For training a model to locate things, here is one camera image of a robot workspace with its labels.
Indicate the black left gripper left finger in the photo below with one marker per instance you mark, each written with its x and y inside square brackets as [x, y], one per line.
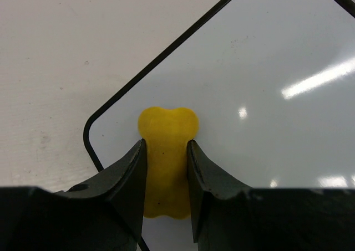
[104, 212]

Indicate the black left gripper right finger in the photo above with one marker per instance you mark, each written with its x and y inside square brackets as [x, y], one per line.
[227, 214]

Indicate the yellow bone-shaped eraser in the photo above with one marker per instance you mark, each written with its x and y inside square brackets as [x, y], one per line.
[167, 133]

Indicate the small black-framed whiteboard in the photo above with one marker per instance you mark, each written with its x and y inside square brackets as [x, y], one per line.
[272, 83]

